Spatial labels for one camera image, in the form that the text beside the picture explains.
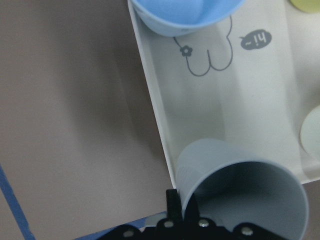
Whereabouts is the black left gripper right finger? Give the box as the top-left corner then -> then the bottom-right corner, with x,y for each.
184,194 -> 200,222

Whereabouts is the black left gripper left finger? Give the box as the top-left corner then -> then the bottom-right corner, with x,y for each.
165,189 -> 183,222

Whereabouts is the pale grey-blue plastic cup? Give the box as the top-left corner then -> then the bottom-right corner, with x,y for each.
175,138 -> 309,240

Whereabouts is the pale white-green cup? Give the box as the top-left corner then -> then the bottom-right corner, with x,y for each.
300,105 -> 320,161

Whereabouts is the bright blue plastic cup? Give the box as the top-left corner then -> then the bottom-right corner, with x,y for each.
130,0 -> 244,37

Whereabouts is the yellow-green cup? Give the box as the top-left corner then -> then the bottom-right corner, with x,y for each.
290,0 -> 320,13

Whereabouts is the white cartoon print tray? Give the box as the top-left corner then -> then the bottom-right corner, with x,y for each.
128,0 -> 320,183

